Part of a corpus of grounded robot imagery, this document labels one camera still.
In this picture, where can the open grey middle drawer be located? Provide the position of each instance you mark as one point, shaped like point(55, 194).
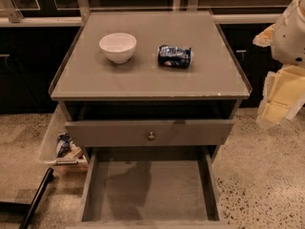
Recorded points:
point(150, 188)

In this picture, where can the white metal railing frame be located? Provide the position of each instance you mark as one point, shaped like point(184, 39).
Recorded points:
point(223, 11)

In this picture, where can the grey drawer cabinet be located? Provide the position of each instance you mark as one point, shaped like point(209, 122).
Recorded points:
point(91, 87)

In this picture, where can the white ceramic bowl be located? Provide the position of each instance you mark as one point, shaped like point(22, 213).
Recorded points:
point(118, 47)

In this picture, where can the closed grey top drawer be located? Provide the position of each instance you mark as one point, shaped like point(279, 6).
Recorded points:
point(133, 133)

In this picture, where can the blue snack bag in bin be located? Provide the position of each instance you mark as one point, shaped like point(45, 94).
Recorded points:
point(63, 144)

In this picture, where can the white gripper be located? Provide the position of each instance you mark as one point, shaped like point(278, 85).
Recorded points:
point(290, 38)

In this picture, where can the black pole on floor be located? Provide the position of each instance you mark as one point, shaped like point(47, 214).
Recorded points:
point(48, 177)

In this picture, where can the clear plastic bin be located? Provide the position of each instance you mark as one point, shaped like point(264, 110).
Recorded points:
point(73, 161)

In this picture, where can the blue pepsi can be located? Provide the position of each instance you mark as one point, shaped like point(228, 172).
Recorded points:
point(174, 57)

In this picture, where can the round brass drawer knob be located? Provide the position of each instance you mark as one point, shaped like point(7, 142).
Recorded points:
point(151, 136)

